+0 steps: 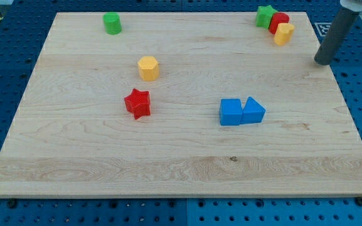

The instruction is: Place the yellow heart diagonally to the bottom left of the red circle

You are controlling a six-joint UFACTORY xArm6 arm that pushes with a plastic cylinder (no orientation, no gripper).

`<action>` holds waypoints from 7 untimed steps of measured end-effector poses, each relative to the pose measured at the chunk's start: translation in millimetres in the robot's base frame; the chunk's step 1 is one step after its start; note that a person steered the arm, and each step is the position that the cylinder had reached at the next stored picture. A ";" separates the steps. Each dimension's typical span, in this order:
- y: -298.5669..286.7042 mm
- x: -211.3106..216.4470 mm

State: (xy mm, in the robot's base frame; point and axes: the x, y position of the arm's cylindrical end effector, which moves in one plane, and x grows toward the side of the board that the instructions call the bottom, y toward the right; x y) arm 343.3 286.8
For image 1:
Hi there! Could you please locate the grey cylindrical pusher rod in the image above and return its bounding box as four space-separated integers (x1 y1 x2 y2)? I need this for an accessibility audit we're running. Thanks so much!
314 7 359 65

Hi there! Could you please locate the red star block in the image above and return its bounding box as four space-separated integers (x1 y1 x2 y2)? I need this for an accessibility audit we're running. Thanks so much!
124 89 151 120

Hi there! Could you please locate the yellow heart block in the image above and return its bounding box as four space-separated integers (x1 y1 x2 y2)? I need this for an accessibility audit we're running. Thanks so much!
273 23 295 46

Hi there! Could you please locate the blue cube block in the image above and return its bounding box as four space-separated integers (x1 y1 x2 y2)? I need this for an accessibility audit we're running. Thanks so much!
219 99 243 126

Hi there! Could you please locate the blue triangle block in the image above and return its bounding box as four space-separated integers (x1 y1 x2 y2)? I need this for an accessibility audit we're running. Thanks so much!
241 97 266 124

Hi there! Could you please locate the green star block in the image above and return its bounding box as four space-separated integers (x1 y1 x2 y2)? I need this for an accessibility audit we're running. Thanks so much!
256 5 278 29

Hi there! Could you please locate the white fiducial marker tag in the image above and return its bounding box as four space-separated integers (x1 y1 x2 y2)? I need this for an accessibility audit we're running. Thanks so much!
314 22 331 37

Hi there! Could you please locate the green cylinder block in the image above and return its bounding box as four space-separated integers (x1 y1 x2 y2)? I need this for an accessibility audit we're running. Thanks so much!
102 12 122 35

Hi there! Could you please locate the red cylinder block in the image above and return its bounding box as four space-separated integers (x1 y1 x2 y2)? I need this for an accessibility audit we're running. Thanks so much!
268 12 290 35

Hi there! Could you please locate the yellow hexagon block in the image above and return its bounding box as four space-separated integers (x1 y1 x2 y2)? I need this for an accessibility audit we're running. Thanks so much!
138 56 160 82

